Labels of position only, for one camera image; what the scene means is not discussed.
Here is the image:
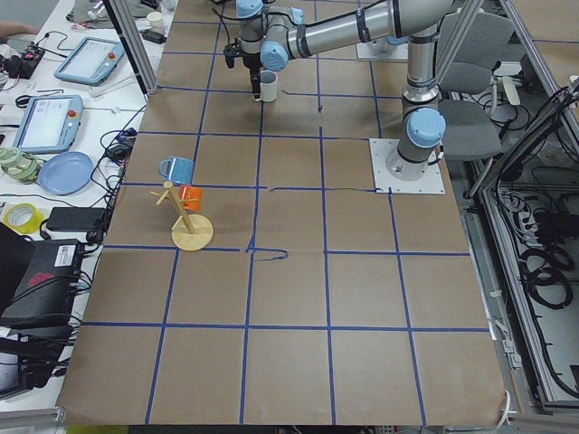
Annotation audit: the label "black power adapter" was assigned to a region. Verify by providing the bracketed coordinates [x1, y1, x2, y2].
[46, 207, 105, 231]

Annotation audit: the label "black scissors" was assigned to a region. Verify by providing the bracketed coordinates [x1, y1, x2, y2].
[14, 95, 32, 109]

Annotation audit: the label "grey office chair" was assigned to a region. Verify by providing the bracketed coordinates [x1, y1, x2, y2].
[439, 11, 514, 161]

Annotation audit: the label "blue teach pendant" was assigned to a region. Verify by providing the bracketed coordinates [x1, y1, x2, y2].
[53, 37, 125, 86]
[13, 95, 84, 155]

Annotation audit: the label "yellow tape roll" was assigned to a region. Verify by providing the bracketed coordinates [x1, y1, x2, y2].
[3, 203, 44, 235]

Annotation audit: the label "blue teach pendant lower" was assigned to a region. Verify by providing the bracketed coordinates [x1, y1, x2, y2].
[13, 95, 84, 155]

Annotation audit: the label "light blue plate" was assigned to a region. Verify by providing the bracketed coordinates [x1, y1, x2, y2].
[37, 151, 94, 195]

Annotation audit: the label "green tape rolls stack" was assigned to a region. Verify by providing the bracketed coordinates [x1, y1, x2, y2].
[1, 147, 42, 184]

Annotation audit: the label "blue teach pendant upper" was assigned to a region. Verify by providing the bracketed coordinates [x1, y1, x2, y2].
[53, 37, 125, 86]

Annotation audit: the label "orange mug on tree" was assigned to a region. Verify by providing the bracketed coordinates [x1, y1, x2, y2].
[178, 184, 203, 212]

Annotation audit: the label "blue mug on tree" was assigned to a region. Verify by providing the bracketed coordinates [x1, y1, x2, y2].
[158, 156, 195, 184]

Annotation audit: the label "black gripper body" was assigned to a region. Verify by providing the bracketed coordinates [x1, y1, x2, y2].
[241, 50, 261, 71]

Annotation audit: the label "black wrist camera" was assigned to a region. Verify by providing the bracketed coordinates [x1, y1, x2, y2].
[223, 43, 239, 69]

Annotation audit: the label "aluminium frame post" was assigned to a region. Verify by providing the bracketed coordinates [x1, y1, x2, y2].
[104, 0, 158, 96]

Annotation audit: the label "wooden mug tree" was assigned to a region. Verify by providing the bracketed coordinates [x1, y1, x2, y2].
[152, 181, 214, 251]

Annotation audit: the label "white cup grey rim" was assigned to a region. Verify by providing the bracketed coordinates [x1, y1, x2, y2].
[260, 70, 279, 103]

